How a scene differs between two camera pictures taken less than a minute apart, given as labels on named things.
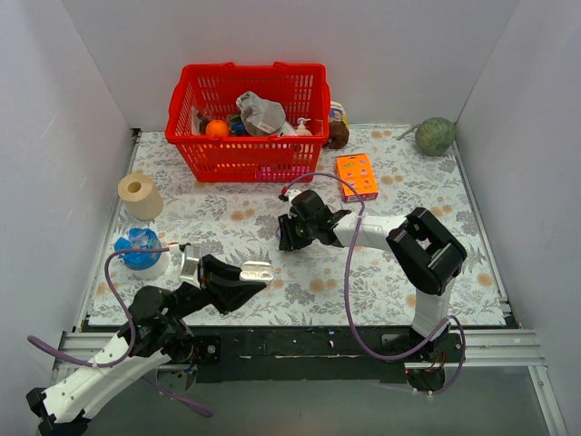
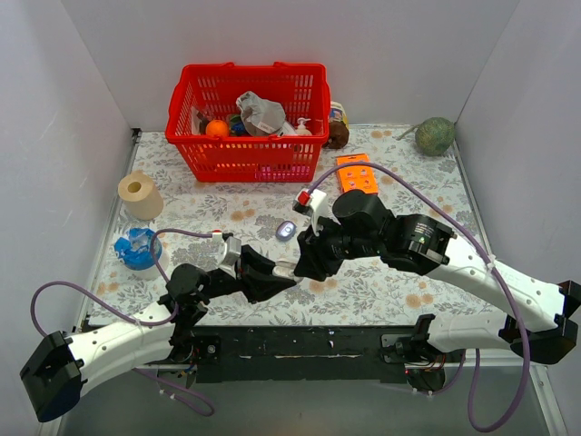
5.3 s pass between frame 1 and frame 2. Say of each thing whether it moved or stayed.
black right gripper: moved
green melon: stayed
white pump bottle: stayed
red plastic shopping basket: stayed
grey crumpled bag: stayed
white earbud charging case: moved
